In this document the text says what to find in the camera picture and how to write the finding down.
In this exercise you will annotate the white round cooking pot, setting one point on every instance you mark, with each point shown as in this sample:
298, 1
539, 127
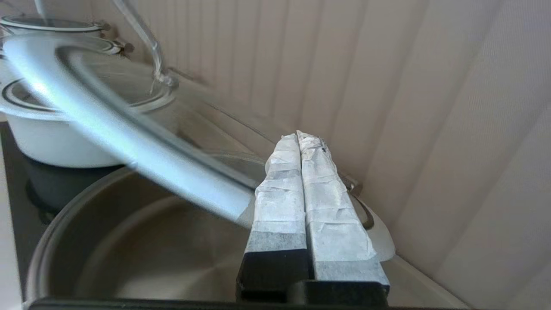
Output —
51, 30
150, 249
56, 142

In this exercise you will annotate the black glass cooktop panel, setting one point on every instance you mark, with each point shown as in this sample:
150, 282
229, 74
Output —
21, 193

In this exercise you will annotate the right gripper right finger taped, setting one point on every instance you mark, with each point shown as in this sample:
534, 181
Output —
335, 224

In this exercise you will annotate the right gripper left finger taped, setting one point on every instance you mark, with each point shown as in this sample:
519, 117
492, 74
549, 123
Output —
280, 215

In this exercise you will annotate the glass lid white rim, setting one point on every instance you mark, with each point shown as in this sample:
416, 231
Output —
129, 137
26, 101
47, 23

